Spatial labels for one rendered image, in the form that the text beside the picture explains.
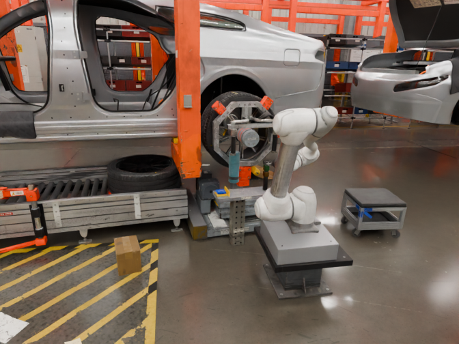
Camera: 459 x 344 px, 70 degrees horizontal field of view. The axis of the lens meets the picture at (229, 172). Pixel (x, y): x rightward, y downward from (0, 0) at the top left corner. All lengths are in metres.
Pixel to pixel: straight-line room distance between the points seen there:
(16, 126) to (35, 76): 4.09
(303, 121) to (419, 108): 3.20
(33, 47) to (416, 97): 6.24
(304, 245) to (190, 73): 1.44
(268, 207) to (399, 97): 3.17
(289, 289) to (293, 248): 0.39
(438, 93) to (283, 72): 2.12
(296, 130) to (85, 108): 1.97
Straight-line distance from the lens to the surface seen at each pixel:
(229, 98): 2.72
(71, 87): 3.06
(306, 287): 2.35
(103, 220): 2.86
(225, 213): 2.94
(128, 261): 2.45
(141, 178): 2.83
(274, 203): 1.94
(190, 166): 2.64
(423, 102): 4.72
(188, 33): 2.51
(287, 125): 1.62
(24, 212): 2.91
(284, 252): 1.99
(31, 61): 7.20
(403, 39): 6.30
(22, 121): 3.17
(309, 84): 3.46
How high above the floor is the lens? 1.45
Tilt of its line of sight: 19 degrees down
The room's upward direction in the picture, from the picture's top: 1 degrees clockwise
